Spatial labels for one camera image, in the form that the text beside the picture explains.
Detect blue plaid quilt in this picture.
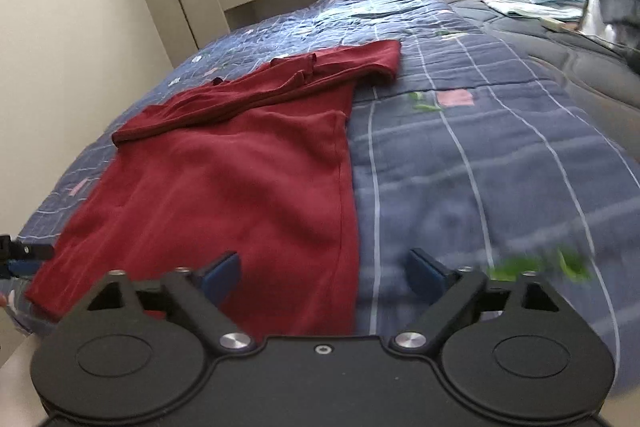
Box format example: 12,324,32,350
0,0,640,408

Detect grey quilted bedspread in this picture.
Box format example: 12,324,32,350
442,0,639,157

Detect dark red sweater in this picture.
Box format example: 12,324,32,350
26,40,400,337

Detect white small box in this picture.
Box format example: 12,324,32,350
539,17,572,32

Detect light blue folded cloth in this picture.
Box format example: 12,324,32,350
478,0,587,22

